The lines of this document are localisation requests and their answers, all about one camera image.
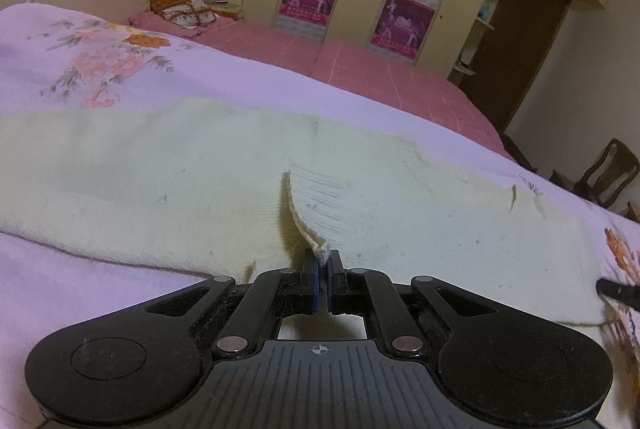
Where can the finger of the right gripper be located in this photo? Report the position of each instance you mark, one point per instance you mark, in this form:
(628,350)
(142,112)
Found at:
(625,294)

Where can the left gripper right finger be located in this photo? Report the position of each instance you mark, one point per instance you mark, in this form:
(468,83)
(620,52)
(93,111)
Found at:
(372,296)

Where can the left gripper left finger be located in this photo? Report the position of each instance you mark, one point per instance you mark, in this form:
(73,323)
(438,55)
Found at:
(273,296)

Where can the cream knit sweater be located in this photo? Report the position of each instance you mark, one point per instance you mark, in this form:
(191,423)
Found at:
(204,187)

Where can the dark wooden chair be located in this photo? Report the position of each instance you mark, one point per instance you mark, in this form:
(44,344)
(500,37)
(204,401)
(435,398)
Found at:
(606,179)

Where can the pink checked bedsheet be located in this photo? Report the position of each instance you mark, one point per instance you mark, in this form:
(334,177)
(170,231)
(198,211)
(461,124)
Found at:
(344,66)

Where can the lower right purple poster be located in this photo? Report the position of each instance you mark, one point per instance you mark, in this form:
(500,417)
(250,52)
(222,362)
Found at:
(401,30)

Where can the dark brown door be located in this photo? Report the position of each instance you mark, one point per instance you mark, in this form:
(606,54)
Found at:
(508,58)

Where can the orange patterned pillow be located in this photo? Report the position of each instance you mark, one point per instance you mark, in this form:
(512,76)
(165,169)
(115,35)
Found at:
(188,14)

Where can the cream corner shelf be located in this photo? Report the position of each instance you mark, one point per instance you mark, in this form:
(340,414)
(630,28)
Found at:
(482,25)

